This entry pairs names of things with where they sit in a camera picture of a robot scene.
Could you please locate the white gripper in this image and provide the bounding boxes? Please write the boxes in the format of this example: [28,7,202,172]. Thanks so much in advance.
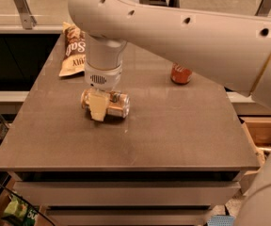
[85,62,122,121]

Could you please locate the gold orange soda can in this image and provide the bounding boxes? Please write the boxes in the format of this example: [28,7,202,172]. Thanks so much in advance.
[81,88,130,118]

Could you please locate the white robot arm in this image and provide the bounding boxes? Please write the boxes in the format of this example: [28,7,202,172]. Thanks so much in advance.
[68,0,271,109]

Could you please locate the red cola can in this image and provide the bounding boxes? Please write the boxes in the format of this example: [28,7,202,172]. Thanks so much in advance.
[170,63,192,85]

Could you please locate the sea salt chips bag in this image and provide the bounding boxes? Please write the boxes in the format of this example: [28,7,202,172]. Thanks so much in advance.
[59,22,86,77]

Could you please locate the grey drawer cabinet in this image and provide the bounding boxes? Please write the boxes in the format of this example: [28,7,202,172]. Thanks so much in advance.
[0,42,259,225]

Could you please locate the green snack bag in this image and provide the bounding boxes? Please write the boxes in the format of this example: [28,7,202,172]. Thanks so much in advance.
[2,196,38,226]

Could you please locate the blue perforated object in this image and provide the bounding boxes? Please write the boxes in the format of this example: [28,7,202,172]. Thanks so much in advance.
[207,215,234,226]

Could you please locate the cardboard box with items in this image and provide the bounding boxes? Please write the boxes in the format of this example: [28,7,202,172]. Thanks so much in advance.
[240,117,271,167]

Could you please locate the left metal glass bracket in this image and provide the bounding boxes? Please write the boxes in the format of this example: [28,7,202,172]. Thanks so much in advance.
[13,0,37,30]

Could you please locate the right metal glass bracket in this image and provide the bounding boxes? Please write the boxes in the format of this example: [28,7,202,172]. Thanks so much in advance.
[255,0,271,17]

